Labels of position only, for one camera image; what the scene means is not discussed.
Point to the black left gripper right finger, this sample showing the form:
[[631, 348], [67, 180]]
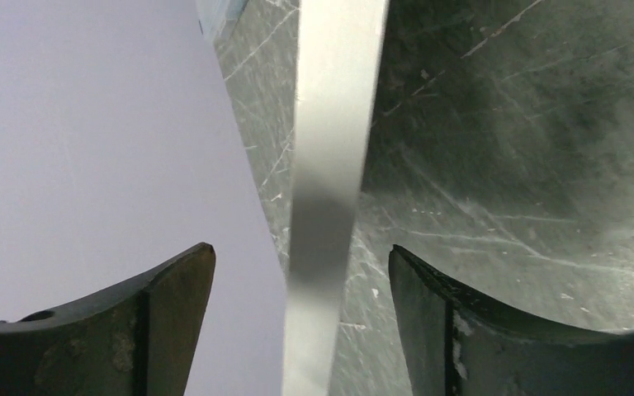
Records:
[[459, 341]]

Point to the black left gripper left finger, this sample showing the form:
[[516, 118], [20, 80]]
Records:
[[137, 337]]

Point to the white wooden picture frame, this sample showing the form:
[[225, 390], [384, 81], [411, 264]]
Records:
[[337, 66]]

